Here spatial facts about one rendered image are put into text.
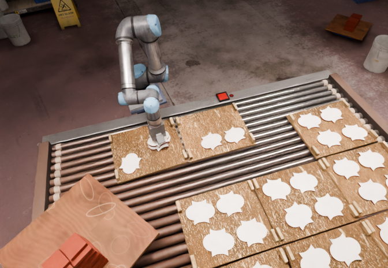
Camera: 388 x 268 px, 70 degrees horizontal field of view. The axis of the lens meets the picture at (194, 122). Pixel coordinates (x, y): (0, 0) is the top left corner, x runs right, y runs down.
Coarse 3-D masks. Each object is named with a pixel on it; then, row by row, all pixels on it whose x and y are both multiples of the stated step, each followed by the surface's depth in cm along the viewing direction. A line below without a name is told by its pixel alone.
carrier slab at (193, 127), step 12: (228, 108) 183; (180, 120) 178; (192, 120) 178; (204, 120) 177; (216, 120) 177; (228, 120) 176; (240, 120) 176; (180, 132) 171; (192, 132) 171; (204, 132) 171; (216, 132) 170; (192, 144) 165; (228, 144) 164; (240, 144) 164; (252, 144) 164; (192, 156) 160; (204, 156) 159
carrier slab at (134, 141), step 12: (168, 120) 178; (132, 132) 173; (144, 132) 172; (168, 132) 172; (120, 144) 167; (132, 144) 166; (144, 144) 166; (180, 144) 165; (120, 156) 161; (144, 156) 161; (156, 156) 160; (168, 156) 160; (180, 156) 160; (144, 168) 155; (156, 168) 155; (168, 168) 156; (120, 180) 151
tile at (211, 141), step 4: (208, 136) 167; (212, 136) 167; (216, 136) 167; (220, 136) 167; (204, 140) 165; (208, 140) 165; (212, 140) 165; (216, 140) 165; (220, 140) 165; (204, 144) 163; (208, 144) 163; (212, 144) 163; (216, 144) 163; (220, 144) 163; (204, 148) 162; (208, 148) 162; (212, 148) 161
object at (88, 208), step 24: (72, 192) 136; (96, 192) 135; (48, 216) 128; (72, 216) 128; (96, 216) 127; (120, 216) 127; (24, 240) 121; (48, 240) 121; (96, 240) 120; (120, 240) 120; (144, 240) 120; (24, 264) 115; (120, 264) 114
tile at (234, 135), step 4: (232, 128) 171; (236, 128) 171; (240, 128) 170; (224, 132) 170; (228, 132) 169; (232, 132) 169; (236, 132) 168; (240, 132) 168; (244, 132) 168; (228, 136) 167; (232, 136) 167; (236, 136) 166; (240, 136) 166; (228, 140) 165; (232, 140) 165; (236, 140) 164
